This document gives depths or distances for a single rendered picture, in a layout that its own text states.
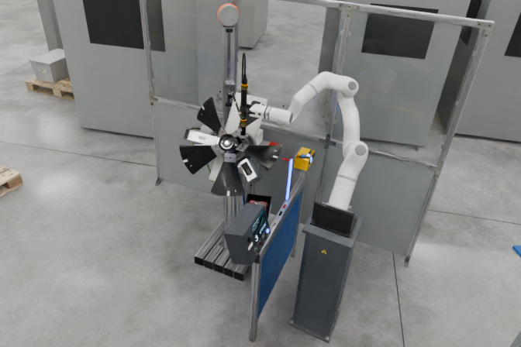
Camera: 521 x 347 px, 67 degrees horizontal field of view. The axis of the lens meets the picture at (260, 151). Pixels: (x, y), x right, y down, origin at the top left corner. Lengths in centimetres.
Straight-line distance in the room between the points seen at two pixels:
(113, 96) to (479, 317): 427
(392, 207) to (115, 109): 339
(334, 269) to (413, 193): 109
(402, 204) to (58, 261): 286
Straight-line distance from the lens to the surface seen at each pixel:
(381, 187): 337
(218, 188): 264
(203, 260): 343
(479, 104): 593
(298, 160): 282
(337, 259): 251
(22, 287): 368
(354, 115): 248
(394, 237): 365
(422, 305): 353
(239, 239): 192
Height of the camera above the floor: 258
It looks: 32 degrees down
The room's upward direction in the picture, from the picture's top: 3 degrees clockwise
